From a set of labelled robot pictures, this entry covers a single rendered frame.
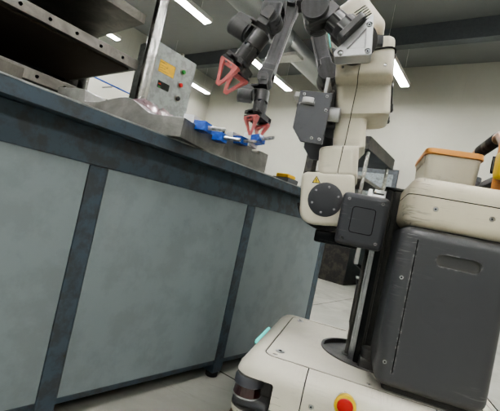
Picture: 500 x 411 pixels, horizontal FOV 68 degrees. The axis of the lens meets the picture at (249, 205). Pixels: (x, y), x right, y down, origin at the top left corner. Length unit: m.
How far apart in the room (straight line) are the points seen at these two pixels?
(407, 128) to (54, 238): 7.60
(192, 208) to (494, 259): 0.83
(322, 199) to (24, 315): 0.83
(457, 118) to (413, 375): 7.24
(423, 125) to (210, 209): 7.08
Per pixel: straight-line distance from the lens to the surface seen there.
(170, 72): 2.29
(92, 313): 1.11
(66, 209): 1.00
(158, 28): 2.12
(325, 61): 1.57
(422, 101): 8.30
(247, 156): 1.41
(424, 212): 0.99
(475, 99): 8.15
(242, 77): 1.22
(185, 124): 1.06
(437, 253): 0.99
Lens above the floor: 0.62
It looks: 2 degrees up
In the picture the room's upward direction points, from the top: 12 degrees clockwise
